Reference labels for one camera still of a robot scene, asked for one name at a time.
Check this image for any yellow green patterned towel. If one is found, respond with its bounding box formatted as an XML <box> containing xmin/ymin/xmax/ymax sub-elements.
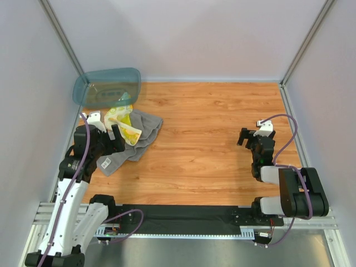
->
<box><xmin>104</xmin><ymin>105</ymin><xmax>142</xmax><ymax>146</ymax></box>

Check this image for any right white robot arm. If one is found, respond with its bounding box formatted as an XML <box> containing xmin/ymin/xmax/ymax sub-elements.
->
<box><xmin>237</xmin><ymin>128</ymin><xmax>329</xmax><ymax>219</ymax></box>

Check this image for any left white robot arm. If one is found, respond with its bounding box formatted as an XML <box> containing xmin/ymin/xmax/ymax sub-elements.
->
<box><xmin>24</xmin><ymin>125</ymin><xmax>125</xmax><ymax>266</ymax></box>

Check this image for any grey towel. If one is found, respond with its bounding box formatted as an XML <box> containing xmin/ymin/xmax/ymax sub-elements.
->
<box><xmin>97</xmin><ymin>109</ymin><xmax>164</xmax><ymax>176</ymax></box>

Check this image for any teal transparent plastic tub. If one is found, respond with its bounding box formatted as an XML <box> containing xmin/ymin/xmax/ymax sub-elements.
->
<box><xmin>72</xmin><ymin>67</ymin><xmax>141</xmax><ymax>108</ymax></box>

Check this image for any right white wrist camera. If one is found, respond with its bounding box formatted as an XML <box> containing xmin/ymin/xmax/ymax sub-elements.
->
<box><xmin>254</xmin><ymin>120</ymin><xmax>274</xmax><ymax>137</ymax></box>

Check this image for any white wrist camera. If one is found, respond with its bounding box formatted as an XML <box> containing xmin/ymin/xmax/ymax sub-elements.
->
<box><xmin>254</xmin><ymin>120</ymin><xmax>274</xmax><ymax>137</ymax></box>
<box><xmin>87</xmin><ymin>111</ymin><xmax>107</xmax><ymax>132</ymax></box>

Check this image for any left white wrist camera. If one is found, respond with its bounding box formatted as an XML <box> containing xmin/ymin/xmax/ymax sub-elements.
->
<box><xmin>87</xmin><ymin>111</ymin><xmax>107</xmax><ymax>132</ymax></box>

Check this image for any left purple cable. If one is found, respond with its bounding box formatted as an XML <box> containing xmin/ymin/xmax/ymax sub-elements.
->
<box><xmin>36</xmin><ymin>112</ymin><xmax>145</xmax><ymax>267</ymax></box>

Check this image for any aluminium front rail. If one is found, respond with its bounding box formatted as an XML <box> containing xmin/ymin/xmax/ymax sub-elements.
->
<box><xmin>33</xmin><ymin>202</ymin><xmax>339</xmax><ymax>240</ymax></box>

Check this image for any right aluminium frame post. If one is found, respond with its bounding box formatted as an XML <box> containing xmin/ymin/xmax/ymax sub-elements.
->
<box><xmin>280</xmin><ymin>0</ymin><xmax>336</xmax><ymax>87</ymax></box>

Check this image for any aluminium frame post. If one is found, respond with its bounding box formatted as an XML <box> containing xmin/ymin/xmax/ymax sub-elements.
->
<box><xmin>280</xmin><ymin>0</ymin><xmax>336</xmax><ymax>87</ymax></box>
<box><xmin>38</xmin><ymin>0</ymin><xmax>84</xmax><ymax>75</ymax></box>

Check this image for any left aluminium frame post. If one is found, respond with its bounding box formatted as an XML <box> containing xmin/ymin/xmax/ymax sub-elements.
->
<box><xmin>38</xmin><ymin>0</ymin><xmax>84</xmax><ymax>75</ymax></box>

